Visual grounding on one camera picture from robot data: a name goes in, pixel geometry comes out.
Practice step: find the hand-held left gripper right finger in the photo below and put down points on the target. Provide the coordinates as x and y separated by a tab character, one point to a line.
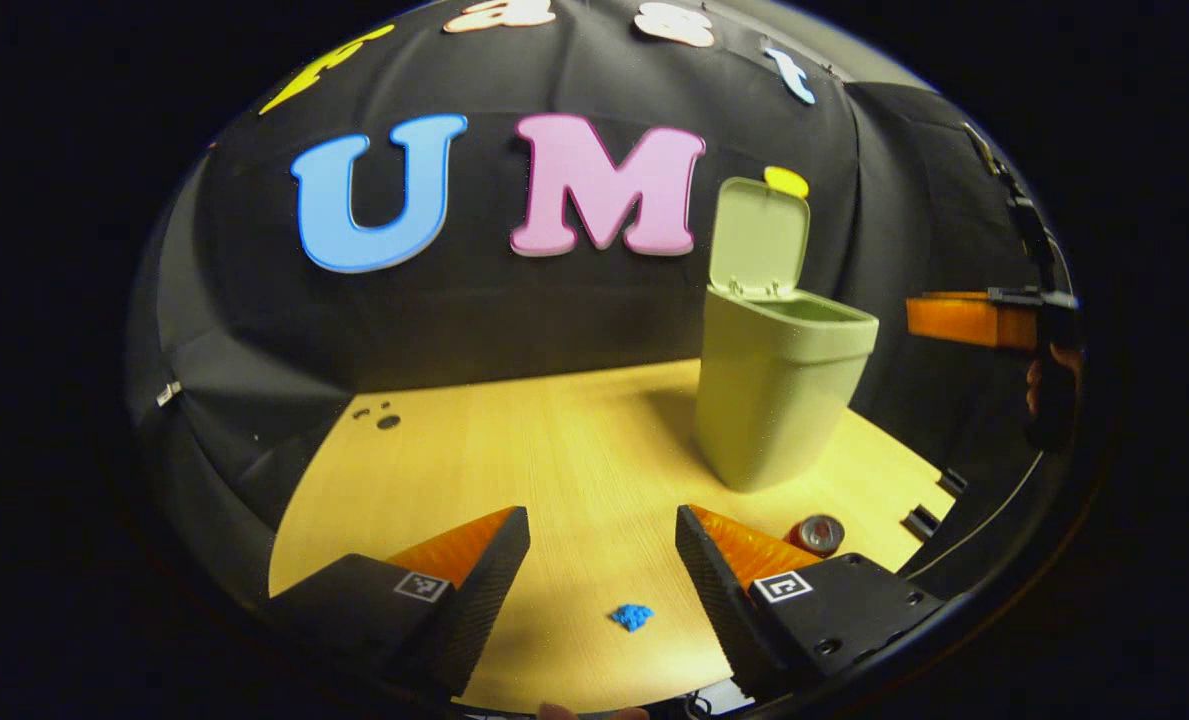
719	600

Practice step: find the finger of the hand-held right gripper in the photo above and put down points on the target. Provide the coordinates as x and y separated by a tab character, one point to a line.
964	320

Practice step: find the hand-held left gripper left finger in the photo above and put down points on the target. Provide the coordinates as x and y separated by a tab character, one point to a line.
474	610

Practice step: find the blue paper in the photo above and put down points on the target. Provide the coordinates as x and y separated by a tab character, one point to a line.
632	617

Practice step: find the red pop can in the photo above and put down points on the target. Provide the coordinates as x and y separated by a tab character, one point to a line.
820	535

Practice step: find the green desktop garbage bin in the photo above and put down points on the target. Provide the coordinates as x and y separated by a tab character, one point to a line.
769	400

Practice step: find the wooden desktop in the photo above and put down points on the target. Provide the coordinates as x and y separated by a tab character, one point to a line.
554	460

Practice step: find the black backdrop cloth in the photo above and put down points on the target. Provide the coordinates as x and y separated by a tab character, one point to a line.
514	310

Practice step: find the small silver clip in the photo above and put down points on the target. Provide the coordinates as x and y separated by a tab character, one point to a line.
168	393

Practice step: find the black desk edge bracket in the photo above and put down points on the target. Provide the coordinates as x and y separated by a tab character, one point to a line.
952	482
922	523

